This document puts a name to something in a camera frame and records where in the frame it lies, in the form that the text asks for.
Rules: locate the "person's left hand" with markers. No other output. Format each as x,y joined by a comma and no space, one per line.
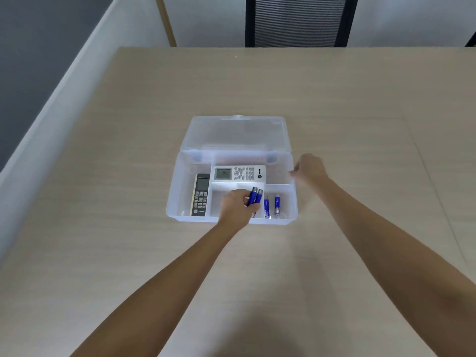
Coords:
232,211

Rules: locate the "person's right hand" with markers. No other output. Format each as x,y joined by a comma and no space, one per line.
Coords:
312,170

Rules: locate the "person's right fingers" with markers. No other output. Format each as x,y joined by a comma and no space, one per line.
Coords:
295,173

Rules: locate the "person's left fingers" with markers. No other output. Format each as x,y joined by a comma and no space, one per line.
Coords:
253,210

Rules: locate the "blue battery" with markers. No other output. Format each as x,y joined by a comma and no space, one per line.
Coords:
277,205
253,195
259,197
266,208

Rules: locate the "clear plastic storage box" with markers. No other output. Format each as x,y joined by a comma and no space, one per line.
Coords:
230,144

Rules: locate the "person's left forearm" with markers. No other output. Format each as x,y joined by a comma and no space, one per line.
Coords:
163,293

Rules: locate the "person's right forearm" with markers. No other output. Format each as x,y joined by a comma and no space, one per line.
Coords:
390,256

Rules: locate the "white remote control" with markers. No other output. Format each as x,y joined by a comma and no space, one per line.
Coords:
240,173

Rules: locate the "black remote control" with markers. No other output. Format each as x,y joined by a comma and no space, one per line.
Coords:
201,195

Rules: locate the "black mesh office chair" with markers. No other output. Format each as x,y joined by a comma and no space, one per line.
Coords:
301,20

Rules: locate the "black chair part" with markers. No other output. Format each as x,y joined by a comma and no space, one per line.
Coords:
471,40

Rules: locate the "white partition panel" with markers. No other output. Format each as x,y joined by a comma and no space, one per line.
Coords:
55,107

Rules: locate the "wooden post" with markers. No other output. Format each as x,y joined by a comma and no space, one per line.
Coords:
165,20

